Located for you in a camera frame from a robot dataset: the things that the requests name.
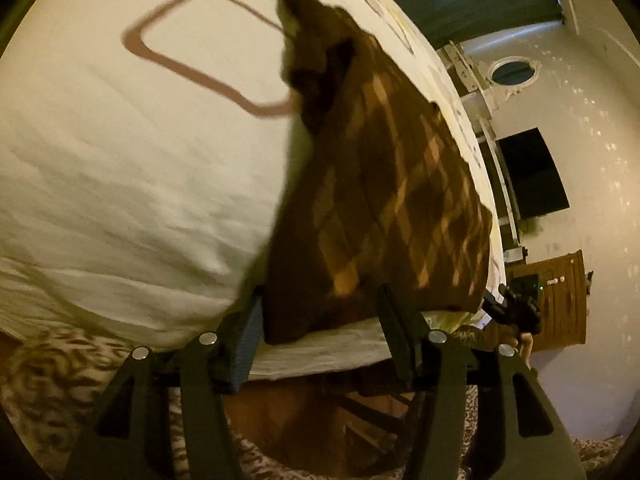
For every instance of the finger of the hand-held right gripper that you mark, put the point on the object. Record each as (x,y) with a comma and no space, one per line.
(494,309)
(507,294)

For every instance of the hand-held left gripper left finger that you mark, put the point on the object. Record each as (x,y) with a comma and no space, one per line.
(245,345)

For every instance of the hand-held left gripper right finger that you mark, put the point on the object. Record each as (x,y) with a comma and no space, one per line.
(400,330)

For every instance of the brown plaid sweater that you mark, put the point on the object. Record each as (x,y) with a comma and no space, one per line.
(380,185)

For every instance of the person's right hand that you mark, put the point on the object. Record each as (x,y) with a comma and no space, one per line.
(526,346)

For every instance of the wooden cabinet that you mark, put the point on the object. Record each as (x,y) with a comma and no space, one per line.
(560,305)

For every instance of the white television stand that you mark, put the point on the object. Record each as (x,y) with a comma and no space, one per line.
(505,200)

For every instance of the black television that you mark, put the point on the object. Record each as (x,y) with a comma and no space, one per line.
(532,175)

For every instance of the patterned floor rug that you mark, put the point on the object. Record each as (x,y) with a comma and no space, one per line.
(50,375)

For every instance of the white dressing table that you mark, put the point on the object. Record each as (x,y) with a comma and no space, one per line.
(470,80)

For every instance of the oval white-framed mirror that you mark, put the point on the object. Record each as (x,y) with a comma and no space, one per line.
(510,71)

